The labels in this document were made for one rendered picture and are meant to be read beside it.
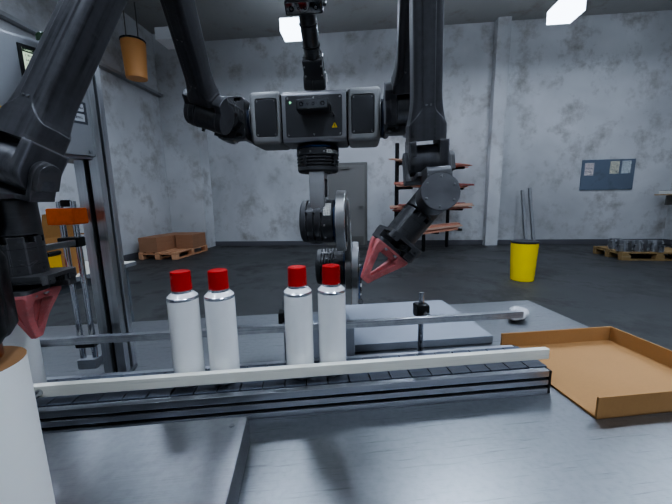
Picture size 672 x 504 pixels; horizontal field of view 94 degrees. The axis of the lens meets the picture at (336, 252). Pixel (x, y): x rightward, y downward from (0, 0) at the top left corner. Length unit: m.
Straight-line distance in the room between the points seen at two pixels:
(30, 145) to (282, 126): 0.64
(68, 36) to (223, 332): 0.47
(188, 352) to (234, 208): 8.64
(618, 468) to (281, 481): 0.46
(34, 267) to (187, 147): 8.74
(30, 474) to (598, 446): 0.70
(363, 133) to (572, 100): 9.22
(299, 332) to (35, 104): 0.49
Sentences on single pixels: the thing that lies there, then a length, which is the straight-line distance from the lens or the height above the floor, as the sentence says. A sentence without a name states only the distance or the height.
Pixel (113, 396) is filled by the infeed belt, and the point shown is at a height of 0.88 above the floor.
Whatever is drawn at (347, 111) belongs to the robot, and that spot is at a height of 1.46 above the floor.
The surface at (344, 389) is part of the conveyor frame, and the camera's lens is 0.60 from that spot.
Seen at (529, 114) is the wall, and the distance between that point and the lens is 9.58.
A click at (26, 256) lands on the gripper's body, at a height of 1.13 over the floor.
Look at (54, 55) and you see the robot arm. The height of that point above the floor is 1.40.
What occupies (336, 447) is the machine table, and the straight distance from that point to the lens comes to 0.56.
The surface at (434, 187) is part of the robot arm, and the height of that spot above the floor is 1.22.
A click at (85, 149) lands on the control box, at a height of 1.30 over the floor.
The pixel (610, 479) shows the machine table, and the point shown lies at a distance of 0.63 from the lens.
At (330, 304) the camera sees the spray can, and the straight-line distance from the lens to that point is 0.56.
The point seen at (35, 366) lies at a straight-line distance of 0.76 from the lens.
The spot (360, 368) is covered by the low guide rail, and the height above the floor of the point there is 0.90.
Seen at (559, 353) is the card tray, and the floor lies 0.83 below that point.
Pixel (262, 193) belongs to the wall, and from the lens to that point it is 8.91.
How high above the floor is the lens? 1.20
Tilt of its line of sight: 9 degrees down
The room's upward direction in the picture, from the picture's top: 1 degrees counter-clockwise
